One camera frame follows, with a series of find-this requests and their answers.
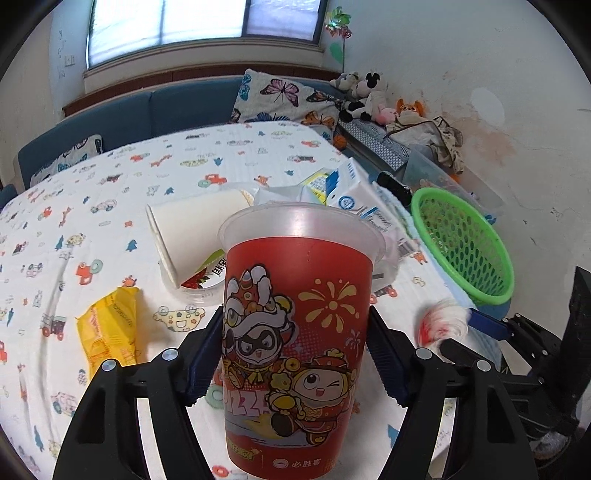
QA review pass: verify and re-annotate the printed blanket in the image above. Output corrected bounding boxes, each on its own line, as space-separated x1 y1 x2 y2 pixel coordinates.
0 122 462 480

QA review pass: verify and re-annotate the blue striped cloth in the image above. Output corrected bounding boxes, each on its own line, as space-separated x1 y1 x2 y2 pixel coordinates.
339 120 411 172

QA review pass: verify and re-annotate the clear plastic storage box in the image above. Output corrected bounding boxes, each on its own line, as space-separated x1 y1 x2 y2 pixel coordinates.
402 143 505 224

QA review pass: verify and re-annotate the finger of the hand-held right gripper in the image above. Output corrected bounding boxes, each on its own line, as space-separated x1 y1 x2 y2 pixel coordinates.
438 338 511 372
468 308 561 356

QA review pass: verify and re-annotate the white blue milk carton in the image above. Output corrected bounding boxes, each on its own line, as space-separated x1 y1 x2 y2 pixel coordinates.
327 157 413 250

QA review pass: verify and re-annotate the black device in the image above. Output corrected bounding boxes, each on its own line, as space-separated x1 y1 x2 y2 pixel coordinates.
376 171 413 207

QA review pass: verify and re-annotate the black white cow plush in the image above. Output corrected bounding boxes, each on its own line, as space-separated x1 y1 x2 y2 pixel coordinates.
330 69 389 123

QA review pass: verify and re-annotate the blue sofa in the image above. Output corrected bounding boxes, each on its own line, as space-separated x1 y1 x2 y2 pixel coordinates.
0 76 352 206

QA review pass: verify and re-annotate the green plastic basket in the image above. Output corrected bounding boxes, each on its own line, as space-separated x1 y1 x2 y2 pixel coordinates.
410 187 515 306

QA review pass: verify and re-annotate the beige printed fabric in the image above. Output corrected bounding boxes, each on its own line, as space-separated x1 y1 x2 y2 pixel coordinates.
385 117 465 175

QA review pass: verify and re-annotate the yellow snack packet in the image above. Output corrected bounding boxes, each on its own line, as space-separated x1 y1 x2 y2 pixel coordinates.
75 286 141 384

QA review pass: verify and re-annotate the butterfly print pillow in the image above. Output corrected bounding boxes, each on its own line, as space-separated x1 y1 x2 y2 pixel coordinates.
229 69 345 144

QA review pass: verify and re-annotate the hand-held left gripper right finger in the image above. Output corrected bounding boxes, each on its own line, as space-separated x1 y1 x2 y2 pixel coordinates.
367 305 541 480

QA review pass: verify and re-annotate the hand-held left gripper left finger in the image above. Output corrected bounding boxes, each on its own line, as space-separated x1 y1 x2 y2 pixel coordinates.
53 307 227 480

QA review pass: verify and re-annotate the window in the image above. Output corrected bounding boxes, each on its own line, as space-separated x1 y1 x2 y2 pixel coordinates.
85 0 329 71

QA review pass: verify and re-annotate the white paper cup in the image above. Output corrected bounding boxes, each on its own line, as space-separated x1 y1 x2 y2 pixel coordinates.
145 182 259 308

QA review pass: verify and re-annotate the colourful pinwheel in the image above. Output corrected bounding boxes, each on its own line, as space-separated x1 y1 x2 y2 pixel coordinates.
323 7 354 38

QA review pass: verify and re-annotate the red-stained tissue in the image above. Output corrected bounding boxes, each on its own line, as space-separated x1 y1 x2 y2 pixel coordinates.
416 298 469 352

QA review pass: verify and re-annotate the small printed pillow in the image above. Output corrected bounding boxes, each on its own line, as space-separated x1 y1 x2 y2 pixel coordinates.
30 134 105 186

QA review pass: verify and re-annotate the orange fox plush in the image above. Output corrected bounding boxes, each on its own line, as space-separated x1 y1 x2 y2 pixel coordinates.
394 97 426 125

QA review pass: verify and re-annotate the red printed plastic cup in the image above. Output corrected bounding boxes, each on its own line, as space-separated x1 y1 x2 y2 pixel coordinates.
217 202 386 476

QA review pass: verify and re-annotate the blue yellow drink carton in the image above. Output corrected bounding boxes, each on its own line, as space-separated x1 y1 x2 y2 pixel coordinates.
301 168 340 205

